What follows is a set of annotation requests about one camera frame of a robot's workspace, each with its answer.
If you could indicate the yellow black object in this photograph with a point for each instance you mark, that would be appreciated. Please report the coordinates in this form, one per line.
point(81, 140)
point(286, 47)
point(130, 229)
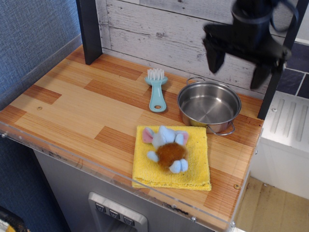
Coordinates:
point(9, 223)

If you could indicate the silver steel pot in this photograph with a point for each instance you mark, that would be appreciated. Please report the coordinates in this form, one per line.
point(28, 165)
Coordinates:
point(208, 104)

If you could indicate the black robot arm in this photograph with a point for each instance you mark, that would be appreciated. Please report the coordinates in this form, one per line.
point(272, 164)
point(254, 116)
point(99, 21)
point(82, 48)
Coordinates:
point(255, 12)

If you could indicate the clear acrylic edge guard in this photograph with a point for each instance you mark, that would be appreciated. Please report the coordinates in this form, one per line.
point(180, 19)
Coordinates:
point(73, 177)

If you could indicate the silver dispenser panel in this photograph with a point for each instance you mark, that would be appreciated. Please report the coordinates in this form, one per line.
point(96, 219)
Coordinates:
point(110, 216)

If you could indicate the light blue brush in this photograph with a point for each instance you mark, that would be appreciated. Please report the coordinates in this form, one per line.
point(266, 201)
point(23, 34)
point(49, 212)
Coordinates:
point(156, 78)

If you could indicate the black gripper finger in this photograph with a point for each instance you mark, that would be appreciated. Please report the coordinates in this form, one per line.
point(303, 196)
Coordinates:
point(261, 72)
point(215, 58)

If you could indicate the yellow folded cloth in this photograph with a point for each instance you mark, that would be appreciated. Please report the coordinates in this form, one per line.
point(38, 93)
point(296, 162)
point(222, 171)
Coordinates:
point(147, 173)

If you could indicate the black left shelf post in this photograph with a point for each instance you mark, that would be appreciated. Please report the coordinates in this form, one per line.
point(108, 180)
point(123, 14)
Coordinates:
point(89, 27)

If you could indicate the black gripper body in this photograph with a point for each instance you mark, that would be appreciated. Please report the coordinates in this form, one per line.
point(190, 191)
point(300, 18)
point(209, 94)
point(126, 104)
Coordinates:
point(251, 42)

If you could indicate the white ribbed cabinet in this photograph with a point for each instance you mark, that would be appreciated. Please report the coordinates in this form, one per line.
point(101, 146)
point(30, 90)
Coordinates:
point(282, 152)

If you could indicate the black right shelf post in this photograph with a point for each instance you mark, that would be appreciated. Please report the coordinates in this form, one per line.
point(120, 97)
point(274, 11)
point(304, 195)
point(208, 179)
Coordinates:
point(294, 79)

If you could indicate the blue plush elephant toy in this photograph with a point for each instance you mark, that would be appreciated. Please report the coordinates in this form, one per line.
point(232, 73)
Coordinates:
point(170, 151)

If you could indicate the black shelf post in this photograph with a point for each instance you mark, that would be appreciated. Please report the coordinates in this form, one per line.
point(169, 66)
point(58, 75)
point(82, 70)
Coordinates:
point(89, 27)
point(294, 79)

